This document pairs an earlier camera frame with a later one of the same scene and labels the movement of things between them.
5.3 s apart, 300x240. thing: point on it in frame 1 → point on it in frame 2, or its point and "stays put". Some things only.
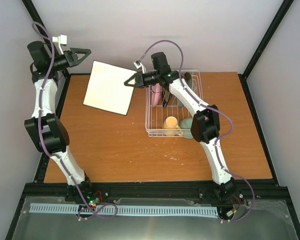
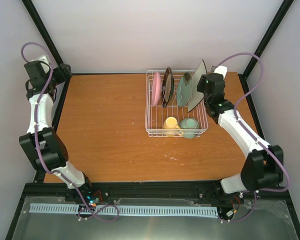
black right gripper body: [151, 80] → [201, 81]
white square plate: [106, 89] → [197, 96]
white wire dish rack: [166, 116] stays put
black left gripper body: [65, 64] → [60, 78]
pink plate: [156, 90] stays put
